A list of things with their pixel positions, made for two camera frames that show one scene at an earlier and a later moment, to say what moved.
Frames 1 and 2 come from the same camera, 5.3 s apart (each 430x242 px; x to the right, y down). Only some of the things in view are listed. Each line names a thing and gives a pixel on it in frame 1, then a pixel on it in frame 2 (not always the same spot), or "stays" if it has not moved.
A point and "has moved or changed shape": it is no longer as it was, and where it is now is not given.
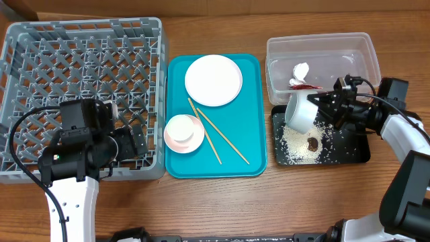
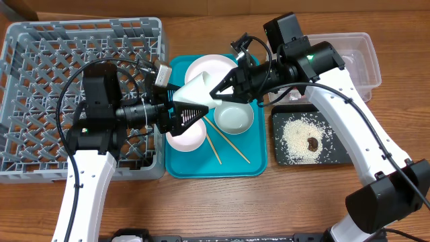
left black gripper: (130, 150) → (175, 122)
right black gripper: (338, 105) → (242, 84)
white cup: (181, 128) has moved or changed shape
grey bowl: (300, 111) → (234, 118)
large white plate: (213, 80) stays
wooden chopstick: (223, 136) stays
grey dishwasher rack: (44, 62) stays
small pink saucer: (190, 145) stays
